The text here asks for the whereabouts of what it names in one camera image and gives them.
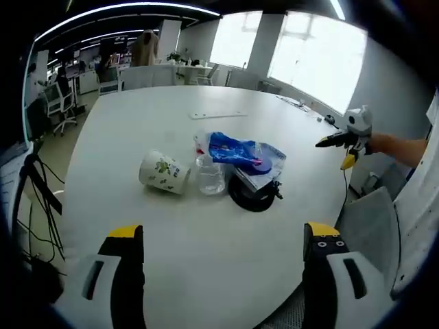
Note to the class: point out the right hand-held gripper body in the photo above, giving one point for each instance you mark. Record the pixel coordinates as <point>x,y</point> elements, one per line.
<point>360,123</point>

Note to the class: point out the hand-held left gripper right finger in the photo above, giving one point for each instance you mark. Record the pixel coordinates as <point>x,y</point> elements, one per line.
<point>329,281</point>

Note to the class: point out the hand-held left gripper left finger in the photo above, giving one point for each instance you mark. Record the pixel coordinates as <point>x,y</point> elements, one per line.
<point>103,274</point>

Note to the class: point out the blue rounded pad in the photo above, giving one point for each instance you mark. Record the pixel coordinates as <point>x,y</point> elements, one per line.
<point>262,168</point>

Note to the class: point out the blue white plastic bag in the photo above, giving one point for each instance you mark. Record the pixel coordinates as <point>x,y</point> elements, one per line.
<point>228,144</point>

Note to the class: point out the black round item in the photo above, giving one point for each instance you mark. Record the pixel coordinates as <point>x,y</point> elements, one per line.
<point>247,204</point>

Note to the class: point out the white paper cup green print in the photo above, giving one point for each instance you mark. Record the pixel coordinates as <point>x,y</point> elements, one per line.
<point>161,171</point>

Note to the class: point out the clear plastic water bottle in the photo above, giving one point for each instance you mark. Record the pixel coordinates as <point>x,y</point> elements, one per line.
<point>210,180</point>

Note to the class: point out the grey chair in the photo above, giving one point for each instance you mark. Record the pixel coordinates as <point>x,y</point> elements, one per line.
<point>370,219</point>

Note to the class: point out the large window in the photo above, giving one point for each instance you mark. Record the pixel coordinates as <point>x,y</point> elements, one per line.
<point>315,61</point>
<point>236,37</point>

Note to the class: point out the person's white shirt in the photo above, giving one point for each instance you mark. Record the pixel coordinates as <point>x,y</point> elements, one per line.
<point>418,212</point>

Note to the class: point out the black tripod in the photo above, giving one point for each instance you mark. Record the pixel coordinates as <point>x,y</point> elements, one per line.
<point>51,198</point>

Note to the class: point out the grey seat back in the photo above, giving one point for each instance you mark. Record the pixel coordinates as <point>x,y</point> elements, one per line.
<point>243,80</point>

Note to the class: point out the white table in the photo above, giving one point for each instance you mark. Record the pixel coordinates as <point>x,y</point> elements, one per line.
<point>223,236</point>

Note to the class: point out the long ceiling light strip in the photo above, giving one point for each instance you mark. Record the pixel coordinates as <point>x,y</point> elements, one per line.
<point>337,8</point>
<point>120,12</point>

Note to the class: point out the white flat strip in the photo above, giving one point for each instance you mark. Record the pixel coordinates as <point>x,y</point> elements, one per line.
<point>216,114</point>

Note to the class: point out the white flat panel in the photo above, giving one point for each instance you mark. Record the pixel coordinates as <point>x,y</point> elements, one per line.
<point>10,171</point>

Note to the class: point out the green potted plant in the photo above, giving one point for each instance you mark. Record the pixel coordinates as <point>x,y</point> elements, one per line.
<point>174,56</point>

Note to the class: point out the white office chair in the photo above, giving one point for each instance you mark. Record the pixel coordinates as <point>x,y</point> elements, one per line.
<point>56,97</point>

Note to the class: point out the white low partition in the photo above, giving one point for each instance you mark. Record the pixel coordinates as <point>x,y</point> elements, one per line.
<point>144,77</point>

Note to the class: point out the brown coat on stand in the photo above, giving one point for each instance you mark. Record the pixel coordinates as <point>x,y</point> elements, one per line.
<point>145,48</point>

